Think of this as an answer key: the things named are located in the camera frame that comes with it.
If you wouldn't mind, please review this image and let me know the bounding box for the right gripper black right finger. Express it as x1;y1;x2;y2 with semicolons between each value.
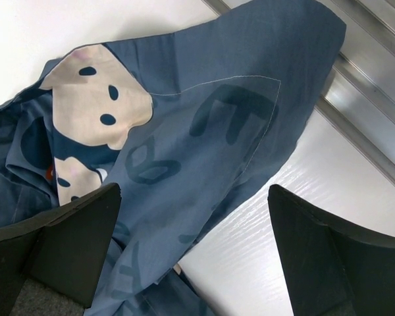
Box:
267;184;395;315

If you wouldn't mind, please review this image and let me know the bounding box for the aluminium frame rail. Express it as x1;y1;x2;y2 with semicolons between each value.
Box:
202;0;395;201

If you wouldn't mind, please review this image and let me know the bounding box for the blue cartoon print pillowcase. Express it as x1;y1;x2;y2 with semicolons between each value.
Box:
0;1;346;315

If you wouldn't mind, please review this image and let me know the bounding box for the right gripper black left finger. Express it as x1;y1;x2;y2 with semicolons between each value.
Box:
0;183;121;315

